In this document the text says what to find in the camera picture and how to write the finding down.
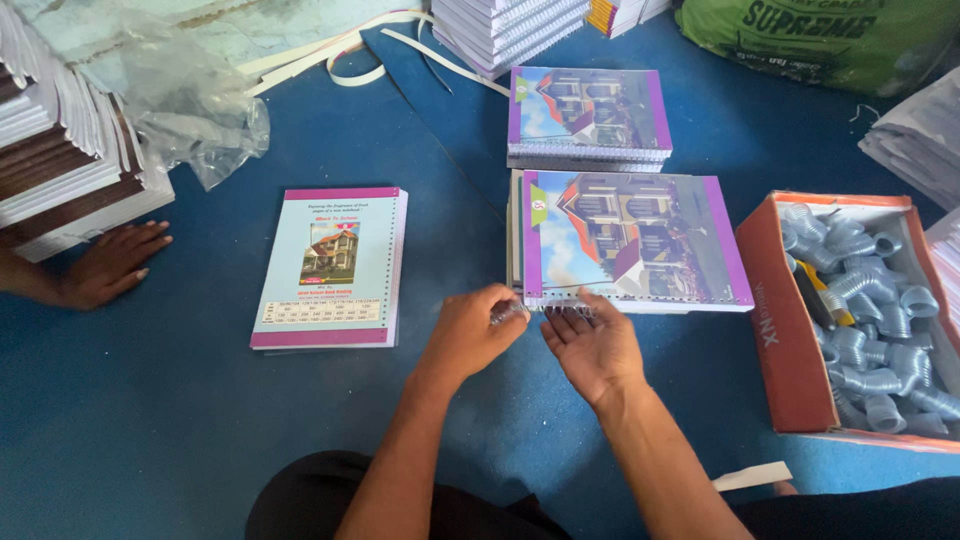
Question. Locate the person's left hand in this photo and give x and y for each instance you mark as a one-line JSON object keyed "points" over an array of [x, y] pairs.
{"points": [[465, 330]]}

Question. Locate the person's left fingers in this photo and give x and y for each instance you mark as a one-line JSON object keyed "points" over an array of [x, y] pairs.
{"points": [[508, 307]]}

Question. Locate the heap of white paper strips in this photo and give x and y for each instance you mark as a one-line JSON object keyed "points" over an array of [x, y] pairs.
{"points": [[352, 56]]}

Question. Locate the green woven sack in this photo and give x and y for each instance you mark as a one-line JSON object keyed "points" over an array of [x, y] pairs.
{"points": [[817, 37]]}

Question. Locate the yellow and black tool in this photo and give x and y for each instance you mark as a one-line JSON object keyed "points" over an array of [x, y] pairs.
{"points": [[814, 292]]}

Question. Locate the crumpled clear plastic wrap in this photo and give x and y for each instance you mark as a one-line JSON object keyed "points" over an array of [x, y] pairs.
{"points": [[187, 112]]}

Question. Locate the person's right hand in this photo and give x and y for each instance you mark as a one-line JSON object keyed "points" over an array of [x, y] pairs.
{"points": [[600, 360]]}

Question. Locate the purple house-cover notebook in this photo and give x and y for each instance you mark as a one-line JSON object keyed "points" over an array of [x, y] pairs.
{"points": [[637, 240]]}

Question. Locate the light blue back-cover notebook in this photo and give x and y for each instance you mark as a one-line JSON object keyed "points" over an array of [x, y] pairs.
{"points": [[330, 270]]}

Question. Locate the cream paper strip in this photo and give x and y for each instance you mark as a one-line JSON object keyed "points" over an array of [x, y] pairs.
{"points": [[750, 476]]}

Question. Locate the person's black trousers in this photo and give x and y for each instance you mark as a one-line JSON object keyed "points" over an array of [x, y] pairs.
{"points": [[315, 502]]}

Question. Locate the orange cardboard box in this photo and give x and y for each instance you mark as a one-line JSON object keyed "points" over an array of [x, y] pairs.
{"points": [[784, 337]]}

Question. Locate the stack of grey paper sheets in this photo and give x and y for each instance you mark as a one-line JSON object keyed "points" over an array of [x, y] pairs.
{"points": [[919, 142]]}

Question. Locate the stack of yellow-edged notebooks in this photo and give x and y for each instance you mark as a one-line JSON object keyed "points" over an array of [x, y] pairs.
{"points": [[619, 15]]}

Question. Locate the stack of bound house-cover notebooks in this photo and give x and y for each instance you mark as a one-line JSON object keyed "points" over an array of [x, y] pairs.
{"points": [[589, 112]]}

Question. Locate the heap of silver spiral coils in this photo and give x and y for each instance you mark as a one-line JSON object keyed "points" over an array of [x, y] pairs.
{"points": [[885, 345]]}

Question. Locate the stack of white spiral notebooks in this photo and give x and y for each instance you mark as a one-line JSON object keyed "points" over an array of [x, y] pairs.
{"points": [[502, 30]]}

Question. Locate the large stack of unbound notebooks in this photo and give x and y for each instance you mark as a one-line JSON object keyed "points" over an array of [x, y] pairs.
{"points": [[60, 165]]}

